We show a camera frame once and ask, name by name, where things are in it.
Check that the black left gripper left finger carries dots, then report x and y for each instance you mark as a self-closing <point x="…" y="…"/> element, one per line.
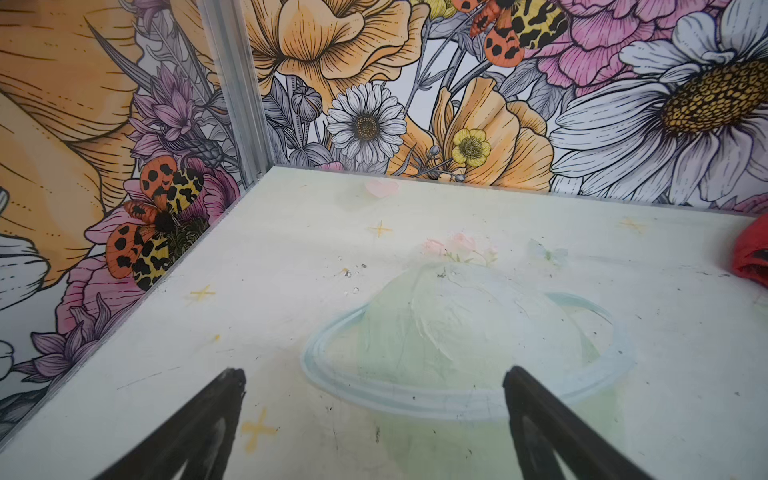
<point x="195" y="442"/>

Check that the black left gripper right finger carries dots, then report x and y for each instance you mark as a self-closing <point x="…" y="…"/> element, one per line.
<point x="547" y="433"/>

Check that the red and black jacket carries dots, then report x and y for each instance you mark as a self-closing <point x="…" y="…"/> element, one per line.
<point x="749" y="259"/>

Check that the aluminium corner post left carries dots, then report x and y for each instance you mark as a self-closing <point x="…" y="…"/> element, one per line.
<point x="226" y="30"/>

